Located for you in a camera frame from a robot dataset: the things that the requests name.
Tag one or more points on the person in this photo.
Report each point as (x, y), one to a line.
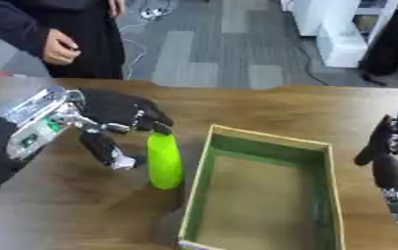
(49, 32)

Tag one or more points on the white furniture frame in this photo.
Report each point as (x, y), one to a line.
(339, 29)

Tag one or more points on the person's hand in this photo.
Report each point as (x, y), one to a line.
(59, 48)
(116, 7)

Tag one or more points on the lime green cylinder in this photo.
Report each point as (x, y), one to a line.
(164, 160)

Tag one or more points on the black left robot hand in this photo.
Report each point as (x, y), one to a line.
(112, 107)

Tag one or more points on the tan cardboard box green inside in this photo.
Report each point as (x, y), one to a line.
(265, 192)

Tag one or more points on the white power strip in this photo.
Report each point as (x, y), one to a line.
(151, 13)

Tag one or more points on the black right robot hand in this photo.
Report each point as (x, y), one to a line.
(388, 153)

